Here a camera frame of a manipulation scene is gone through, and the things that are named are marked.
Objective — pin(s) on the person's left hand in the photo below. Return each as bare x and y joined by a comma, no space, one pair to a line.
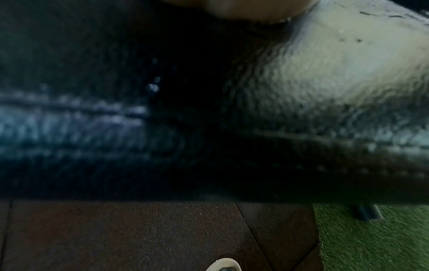
248,9

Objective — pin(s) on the black padded bench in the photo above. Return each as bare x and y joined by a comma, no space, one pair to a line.
167,119

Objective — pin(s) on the cream foam slipper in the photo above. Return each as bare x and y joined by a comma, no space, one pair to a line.
218,264

